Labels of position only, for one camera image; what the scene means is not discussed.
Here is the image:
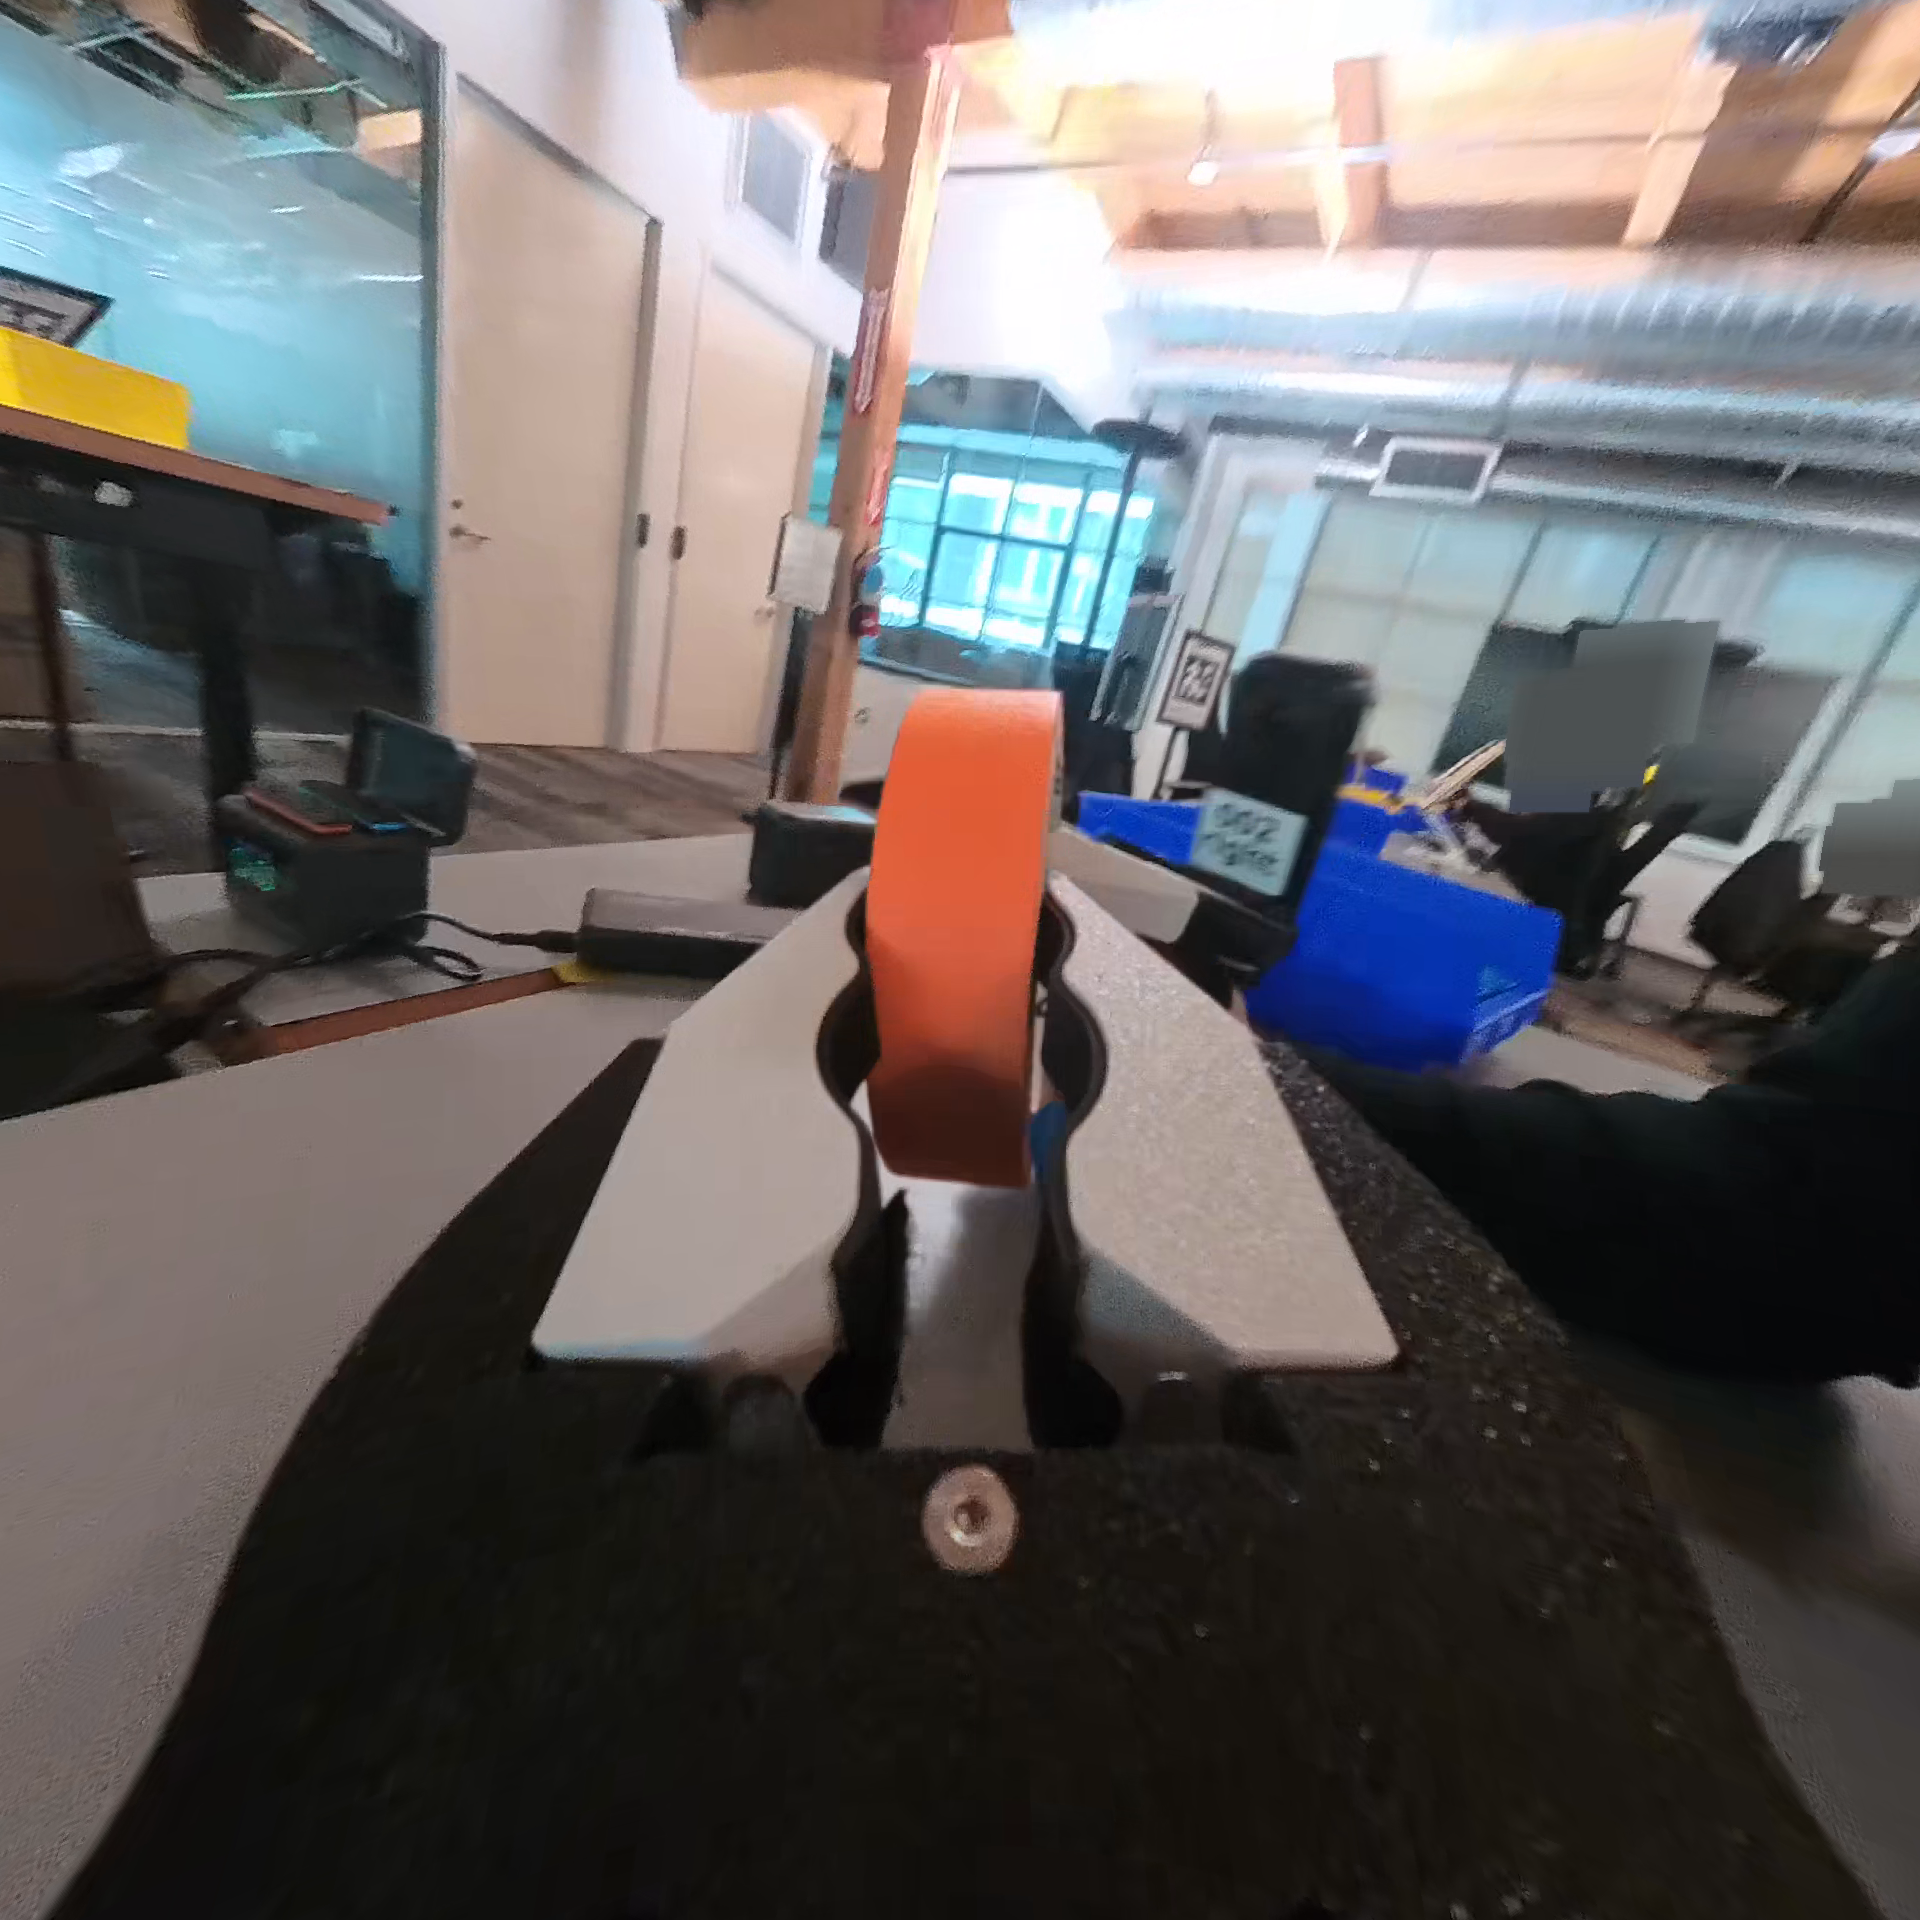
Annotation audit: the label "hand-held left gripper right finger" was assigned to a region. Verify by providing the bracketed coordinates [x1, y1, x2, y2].
[1030, 878, 1404, 1376]

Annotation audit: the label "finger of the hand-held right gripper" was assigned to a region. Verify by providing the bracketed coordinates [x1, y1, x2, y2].
[1046, 827, 1202, 946]

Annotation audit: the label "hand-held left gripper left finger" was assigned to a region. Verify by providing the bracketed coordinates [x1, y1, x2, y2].
[532, 870, 910, 1397]

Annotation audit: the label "orange tape roll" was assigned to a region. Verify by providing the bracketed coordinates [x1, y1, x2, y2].
[866, 687, 1066, 1187]

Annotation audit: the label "person's right forearm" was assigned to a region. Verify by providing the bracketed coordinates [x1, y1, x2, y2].
[1295, 960, 1920, 1382]

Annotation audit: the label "framed sign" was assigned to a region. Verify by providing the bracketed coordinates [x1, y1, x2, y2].
[1161, 630, 1239, 730]

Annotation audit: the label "large blue plastic bin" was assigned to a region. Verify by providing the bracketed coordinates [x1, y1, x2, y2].
[1078, 765, 1561, 1069]

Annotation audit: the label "black power bank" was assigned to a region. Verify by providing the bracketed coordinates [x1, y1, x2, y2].
[576, 887, 810, 981]

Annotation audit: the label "black adapter cube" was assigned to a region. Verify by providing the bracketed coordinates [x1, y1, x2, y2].
[748, 799, 880, 904]

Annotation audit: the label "black round disc on pole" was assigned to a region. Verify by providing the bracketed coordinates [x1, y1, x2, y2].
[1095, 420, 1185, 647]

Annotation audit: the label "paper notice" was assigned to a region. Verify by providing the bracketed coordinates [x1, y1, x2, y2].
[767, 514, 846, 614]

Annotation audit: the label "black charging case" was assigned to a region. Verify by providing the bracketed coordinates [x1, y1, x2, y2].
[216, 709, 479, 950]

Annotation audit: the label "dark office chair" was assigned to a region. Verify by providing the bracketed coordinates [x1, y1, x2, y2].
[0, 756, 166, 1114]

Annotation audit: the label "white double doors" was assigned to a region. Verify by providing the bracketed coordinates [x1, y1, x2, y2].
[440, 82, 833, 752]

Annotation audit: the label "wooden desk with black legs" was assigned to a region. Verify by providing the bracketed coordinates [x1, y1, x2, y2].
[0, 403, 394, 767]

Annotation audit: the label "yellow box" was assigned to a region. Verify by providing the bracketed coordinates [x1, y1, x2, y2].
[0, 326, 193, 448]

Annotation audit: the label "white wall vent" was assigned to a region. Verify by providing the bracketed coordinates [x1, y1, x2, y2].
[1372, 435, 1501, 500]

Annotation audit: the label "black cable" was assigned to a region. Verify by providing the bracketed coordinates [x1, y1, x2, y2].
[150, 908, 586, 1021]

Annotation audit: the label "silver air duct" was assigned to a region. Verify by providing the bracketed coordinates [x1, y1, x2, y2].
[1111, 247, 1920, 452]

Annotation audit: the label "wooden support post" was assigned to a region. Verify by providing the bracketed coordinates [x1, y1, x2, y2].
[778, 45, 961, 804]

